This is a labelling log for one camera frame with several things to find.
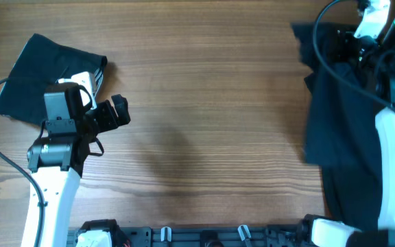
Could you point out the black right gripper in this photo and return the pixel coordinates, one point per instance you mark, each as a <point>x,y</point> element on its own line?
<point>341,37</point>

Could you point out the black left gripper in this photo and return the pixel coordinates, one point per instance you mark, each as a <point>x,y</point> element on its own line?
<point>110,121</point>

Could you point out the dark t-shirt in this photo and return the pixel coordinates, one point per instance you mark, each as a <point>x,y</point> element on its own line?
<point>341,138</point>

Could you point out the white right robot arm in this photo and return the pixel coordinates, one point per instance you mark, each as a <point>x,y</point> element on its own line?
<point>331,233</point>

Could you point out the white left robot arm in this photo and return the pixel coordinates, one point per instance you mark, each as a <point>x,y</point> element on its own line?
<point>56,162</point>

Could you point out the folded dark garment stack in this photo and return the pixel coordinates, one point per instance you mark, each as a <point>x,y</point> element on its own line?
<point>40,64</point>

